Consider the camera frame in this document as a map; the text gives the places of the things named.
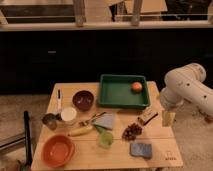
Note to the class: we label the white plastic cup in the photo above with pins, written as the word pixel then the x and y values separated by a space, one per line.
pixel 69 115

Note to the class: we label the blue grey cloth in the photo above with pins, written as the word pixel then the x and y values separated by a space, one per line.
pixel 106 121

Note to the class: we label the metal measuring cup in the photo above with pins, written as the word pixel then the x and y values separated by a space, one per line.
pixel 50 120

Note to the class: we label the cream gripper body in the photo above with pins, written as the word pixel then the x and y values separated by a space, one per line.
pixel 168 118

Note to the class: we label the green plastic cup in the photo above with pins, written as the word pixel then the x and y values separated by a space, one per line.
pixel 105 140

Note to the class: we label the white eraser with black sleeve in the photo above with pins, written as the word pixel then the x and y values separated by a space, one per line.
pixel 146 116

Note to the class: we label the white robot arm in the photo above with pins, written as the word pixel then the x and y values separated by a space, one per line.
pixel 187 83

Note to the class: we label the orange plastic bowl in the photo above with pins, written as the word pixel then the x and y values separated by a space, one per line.
pixel 57 151

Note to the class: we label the black chair frame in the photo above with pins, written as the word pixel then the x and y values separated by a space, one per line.
pixel 24 137

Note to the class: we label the bunch of red grapes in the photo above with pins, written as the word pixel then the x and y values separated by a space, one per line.
pixel 131 132

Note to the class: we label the dark purple bowl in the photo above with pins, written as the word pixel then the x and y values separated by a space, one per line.
pixel 83 100

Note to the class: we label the blue sponge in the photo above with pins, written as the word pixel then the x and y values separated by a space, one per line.
pixel 141 149

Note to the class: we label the orange fruit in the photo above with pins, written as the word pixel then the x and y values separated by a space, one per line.
pixel 136 87

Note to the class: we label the green plastic tray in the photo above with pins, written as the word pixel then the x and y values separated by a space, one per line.
pixel 115 92

